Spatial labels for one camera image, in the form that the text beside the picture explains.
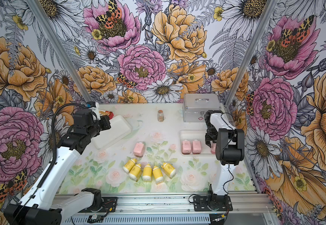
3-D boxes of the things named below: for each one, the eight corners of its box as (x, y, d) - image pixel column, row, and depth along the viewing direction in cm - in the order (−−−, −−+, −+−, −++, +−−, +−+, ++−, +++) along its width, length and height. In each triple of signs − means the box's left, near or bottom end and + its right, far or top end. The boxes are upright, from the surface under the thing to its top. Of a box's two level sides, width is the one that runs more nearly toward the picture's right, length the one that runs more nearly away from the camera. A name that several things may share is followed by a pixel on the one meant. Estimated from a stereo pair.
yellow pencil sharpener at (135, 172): (130, 179, 84) (128, 175, 78) (137, 166, 89) (135, 161, 83) (137, 182, 83) (134, 178, 77) (143, 169, 88) (142, 164, 82)
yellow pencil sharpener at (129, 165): (125, 173, 86) (122, 168, 80) (133, 161, 91) (130, 156, 85) (130, 176, 85) (127, 171, 79) (138, 164, 90) (136, 159, 84)
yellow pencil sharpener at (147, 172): (144, 182, 83) (142, 178, 77) (145, 168, 88) (144, 163, 82) (151, 182, 83) (150, 178, 77) (152, 168, 88) (151, 163, 82)
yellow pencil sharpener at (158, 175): (157, 185, 82) (157, 181, 76) (152, 172, 87) (151, 167, 81) (164, 182, 83) (164, 178, 77) (158, 169, 88) (158, 164, 82)
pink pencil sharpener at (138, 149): (134, 157, 93) (132, 152, 88) (136, 147, 98) (134, 142, 92) (143, 157, 93) (142, 152, 88) (144, 147, 98) (143, 142, 92)
